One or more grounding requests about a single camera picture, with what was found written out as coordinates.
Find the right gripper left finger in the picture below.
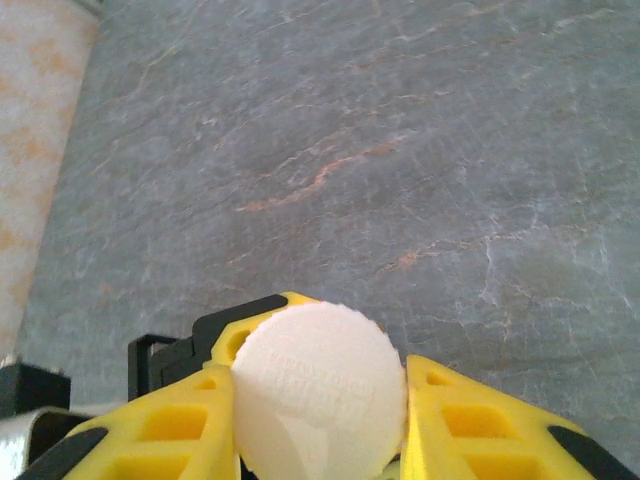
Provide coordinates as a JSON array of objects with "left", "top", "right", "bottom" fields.
[{"left": 17, "top": 292, "right": 322, "bottom": 480}]

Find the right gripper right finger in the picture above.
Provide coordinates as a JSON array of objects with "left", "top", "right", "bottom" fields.
[{"left": 399, "top": 354, "right": 640, "bottom": 480}]

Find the white round bottle cap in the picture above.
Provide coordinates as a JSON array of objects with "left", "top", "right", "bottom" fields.
[{"left": 230, "top": 301, "right": 409, "bottom": 480}]

